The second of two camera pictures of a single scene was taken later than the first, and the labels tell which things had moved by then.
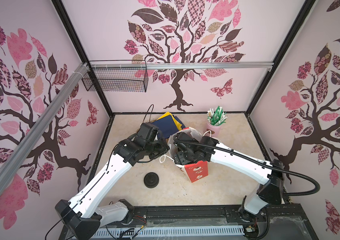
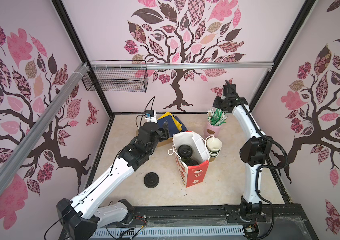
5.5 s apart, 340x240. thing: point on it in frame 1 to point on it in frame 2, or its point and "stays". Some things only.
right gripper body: [183, 158] to [219, 103]
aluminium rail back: [184, 65] stays
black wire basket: [116, 76] stays
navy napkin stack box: [168, 125] stays
